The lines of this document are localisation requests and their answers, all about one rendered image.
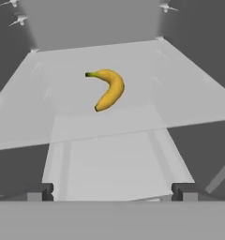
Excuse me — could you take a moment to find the translucent glass fridge shelf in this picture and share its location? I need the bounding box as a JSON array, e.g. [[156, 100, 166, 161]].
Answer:
[[0, 39, 225, 152]]

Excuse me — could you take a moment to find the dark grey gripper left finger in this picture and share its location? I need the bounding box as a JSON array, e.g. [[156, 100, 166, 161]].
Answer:
[[0, 183, 54, 203]]

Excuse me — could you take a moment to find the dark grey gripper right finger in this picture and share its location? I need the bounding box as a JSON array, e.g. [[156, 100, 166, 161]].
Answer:
[[171, 183, 225, 203]]

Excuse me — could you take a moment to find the yellow banana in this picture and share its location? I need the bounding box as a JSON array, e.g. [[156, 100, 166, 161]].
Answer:
[[84, 68, 126, 113]]

